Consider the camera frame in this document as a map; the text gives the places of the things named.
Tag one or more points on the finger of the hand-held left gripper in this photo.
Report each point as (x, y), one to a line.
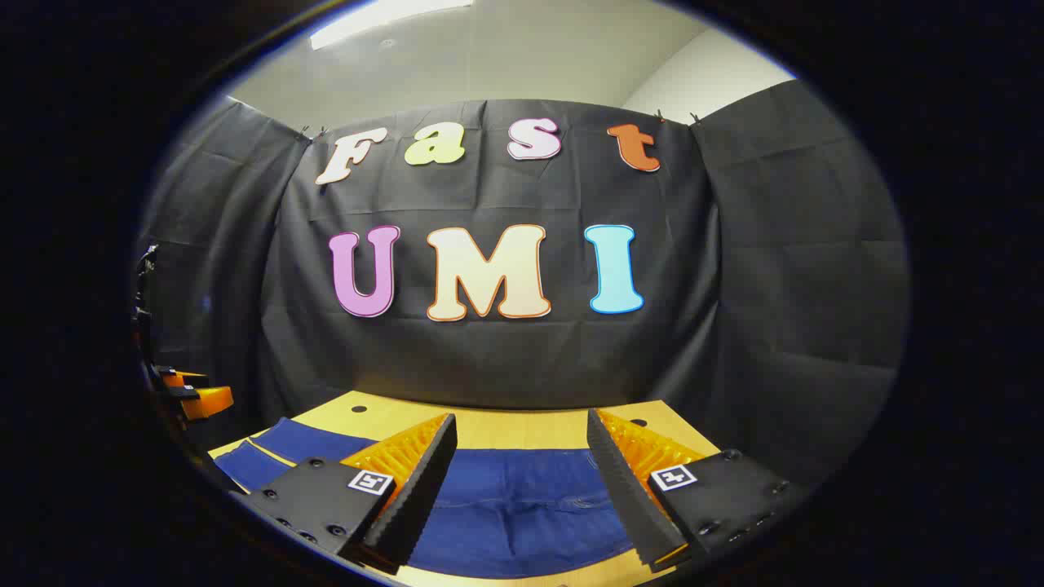
(175, 379)
(208, 401)

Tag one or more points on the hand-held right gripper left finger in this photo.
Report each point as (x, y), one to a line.
(424, 489)

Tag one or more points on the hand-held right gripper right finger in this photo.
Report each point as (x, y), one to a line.
(620, 489)

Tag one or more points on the blue jeans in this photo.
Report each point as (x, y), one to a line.
(522, 514)

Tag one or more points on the black backdrop cloth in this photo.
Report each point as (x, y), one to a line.
(506, 359)

